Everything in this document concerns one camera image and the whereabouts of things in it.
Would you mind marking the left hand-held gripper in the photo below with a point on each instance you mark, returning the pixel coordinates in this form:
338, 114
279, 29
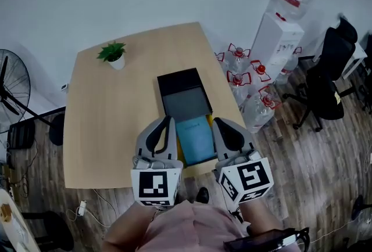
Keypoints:
154, 187

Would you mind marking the person's left forearm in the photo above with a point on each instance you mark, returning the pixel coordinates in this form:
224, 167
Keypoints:
125, 230

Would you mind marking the cluster of clear water jugs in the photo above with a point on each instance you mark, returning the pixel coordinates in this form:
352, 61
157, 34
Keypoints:
258, 111

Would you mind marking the black and yellow box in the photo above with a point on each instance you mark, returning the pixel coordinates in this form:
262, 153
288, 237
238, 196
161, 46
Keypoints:
183, 100

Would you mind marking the white power strip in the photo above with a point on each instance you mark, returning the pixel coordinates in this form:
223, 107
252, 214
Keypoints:
83, 207

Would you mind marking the black standing fan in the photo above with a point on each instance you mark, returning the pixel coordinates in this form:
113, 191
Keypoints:
14, 85

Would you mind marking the black slatted floor rack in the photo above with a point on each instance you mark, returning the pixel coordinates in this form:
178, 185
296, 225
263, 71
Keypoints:
21, 134

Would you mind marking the black battery pack device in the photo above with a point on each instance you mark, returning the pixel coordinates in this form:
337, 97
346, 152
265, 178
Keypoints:
255, 242

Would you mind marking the person's black shoe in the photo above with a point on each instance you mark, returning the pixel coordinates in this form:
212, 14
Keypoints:
203, 195

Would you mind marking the white booklet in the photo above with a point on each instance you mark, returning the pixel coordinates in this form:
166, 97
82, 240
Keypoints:
20, 232

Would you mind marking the green plant in white pot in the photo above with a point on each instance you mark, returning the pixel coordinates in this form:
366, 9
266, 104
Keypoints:
116, 62

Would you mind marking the person's right forearm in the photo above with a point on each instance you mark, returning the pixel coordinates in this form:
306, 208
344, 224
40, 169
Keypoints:
258, 216

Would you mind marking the small white sensor device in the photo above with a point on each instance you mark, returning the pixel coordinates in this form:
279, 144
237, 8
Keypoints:
64, 88

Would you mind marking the white water dispenser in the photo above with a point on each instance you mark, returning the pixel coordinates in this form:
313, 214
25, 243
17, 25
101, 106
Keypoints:
276, 47

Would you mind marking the person's pink shirt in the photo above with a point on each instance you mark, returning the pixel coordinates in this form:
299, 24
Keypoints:
191, 230

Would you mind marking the blue notebook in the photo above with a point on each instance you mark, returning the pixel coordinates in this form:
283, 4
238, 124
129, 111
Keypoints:
194, 140

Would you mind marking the black office chair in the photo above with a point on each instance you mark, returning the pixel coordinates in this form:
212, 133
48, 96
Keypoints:
325, 94

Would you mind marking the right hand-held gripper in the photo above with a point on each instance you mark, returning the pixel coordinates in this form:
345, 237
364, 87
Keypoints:
251, 178

